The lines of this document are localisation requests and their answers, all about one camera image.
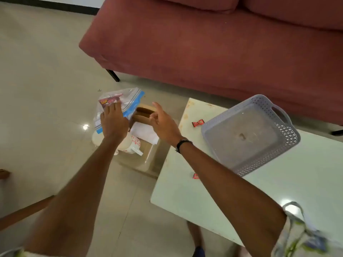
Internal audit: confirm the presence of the person's left forearm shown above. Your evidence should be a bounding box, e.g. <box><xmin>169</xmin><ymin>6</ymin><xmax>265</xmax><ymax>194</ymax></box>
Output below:
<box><xmin>23</xmin><ymin>133</ymin><xmax>129</xmax><ymax>257</ymax></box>

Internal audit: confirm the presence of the wooden napkin holder with napkins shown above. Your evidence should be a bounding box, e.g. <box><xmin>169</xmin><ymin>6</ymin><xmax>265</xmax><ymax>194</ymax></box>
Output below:
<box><xmin>130</xmin><ymin>104</ymin><xmax>157</xmax><ymax>129</ymax></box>

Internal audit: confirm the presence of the grey plastic tray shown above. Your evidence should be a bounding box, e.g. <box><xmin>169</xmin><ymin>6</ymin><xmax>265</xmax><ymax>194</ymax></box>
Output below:
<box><xmin>201</xmin><ymin>94</ymin><xmax>301</xmax><ymax>177</ymax></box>

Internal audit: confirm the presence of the clear blue-sealed zip bag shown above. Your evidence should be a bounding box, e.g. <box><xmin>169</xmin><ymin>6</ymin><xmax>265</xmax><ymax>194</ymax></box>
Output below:
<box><xmin>93</xmin><ymin>87</ymin><xmax>145</xmax><ymax>134</ymax></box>

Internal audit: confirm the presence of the person's right forearm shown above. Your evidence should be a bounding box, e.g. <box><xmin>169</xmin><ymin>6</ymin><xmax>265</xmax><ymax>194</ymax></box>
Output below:
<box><xmin>175</xmin><ymin>140</ymin><xmax>288</xmax><ymax>257</ymax></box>

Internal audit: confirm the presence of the maroon nuts snack packet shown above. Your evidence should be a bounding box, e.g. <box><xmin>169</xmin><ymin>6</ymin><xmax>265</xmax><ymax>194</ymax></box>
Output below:
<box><xmin>98</xmin><ymin>94</ymin><xmax>123</xmax><ymax>108</ymax></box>

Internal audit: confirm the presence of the black beaded bracelet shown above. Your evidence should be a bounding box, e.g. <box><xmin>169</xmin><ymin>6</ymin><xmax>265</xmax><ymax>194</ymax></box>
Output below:
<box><xmin>175</xmin><ymin>139</ymin><xmax>193</xmax><ymax>154</ymax></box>

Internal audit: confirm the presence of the red sofa back cushion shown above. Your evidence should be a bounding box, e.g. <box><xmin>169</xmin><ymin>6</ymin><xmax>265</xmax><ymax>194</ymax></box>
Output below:
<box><xmin>154</xmin><ymin>0</ymin><xmax>240</xmax><ymax>14</ymax></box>
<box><xmin>242</xmin><ymin>0</ymin><xmax>343</xmax><ymax>31</ymax></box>

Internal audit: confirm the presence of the brown wooden furniture leg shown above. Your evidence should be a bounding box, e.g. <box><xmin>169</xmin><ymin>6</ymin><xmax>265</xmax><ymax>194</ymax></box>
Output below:
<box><xmin>0</xmin><ymin>195</ymin><xmax>55</xmax><ymax>231</ymax></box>

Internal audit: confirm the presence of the person's right hand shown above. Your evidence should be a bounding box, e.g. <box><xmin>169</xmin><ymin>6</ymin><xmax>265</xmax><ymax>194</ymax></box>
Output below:
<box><xmin>149</xmin><ymin>102</ymin><xmax>185</xmax><ymax>147</ymax></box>

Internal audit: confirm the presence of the person's left foot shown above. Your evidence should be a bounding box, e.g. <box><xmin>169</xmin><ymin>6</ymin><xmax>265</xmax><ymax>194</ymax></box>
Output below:
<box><xmin>187</xmin><ymin>221</ymin><xmax>207</xmax><ymax>249</ymax></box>

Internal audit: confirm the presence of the beige plastic stool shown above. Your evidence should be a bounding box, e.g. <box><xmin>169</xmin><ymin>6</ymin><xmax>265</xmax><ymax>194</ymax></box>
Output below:
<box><xmin>92</xmin><ymin>104</ymin><xmax>172</xmax><ymax>180</ymax></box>

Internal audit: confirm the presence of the person's left hand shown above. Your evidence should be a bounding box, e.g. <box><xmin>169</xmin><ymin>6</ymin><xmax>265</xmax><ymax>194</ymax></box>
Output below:
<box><xmin>100</xmin><ymin>102</ymin><xmax>130</xmax><ymax>140</ymax></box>

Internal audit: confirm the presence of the white floral mug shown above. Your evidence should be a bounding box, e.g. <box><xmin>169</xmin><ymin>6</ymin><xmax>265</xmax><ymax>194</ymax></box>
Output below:
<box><xmin>92</xmin><ymin>130</ymin><xmax>105</xmax><ymax>147</ymax></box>
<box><xmin>117</xmin><ymin>132</ymin><xmax>144</xmax><ymax>156</ymax></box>

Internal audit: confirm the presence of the red fabric sofa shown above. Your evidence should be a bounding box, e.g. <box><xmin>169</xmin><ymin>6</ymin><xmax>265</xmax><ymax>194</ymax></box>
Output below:
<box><xmin>79</xmin><ymin>0</ymin><xmax>343</xmax><ymax>126</ymax></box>

